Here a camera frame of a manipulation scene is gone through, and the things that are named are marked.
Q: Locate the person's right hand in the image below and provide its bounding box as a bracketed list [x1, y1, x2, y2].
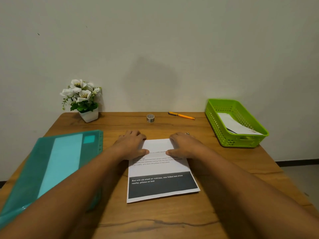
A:
[166, 132, 208, 160]

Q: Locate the person's right forearm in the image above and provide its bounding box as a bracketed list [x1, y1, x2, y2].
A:
[191, 146, 319, 239]

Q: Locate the green plastic basket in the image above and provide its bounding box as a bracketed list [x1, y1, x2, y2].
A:
[205, 99, 269, 148]

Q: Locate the person's left hand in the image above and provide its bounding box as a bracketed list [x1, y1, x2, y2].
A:
[111, 130, 150, 161]

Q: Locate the white flower plant in pot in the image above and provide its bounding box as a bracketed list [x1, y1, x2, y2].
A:
[60, 79, 103, 123]

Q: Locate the person's left forearm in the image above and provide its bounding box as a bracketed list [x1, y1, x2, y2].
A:
[0, 146, 129, 239]

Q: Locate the orange pen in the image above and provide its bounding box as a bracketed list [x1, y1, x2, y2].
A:
[168, 112, 195, 120]

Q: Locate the teal transparent plastic folder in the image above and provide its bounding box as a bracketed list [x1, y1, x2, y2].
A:
[0, 130, 104, 230]

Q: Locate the white printed paper sheet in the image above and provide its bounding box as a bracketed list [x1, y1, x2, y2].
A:
[127, 138, 201, 203]

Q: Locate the white envelope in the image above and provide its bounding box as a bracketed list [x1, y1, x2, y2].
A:
[217, 112, 264, 136]

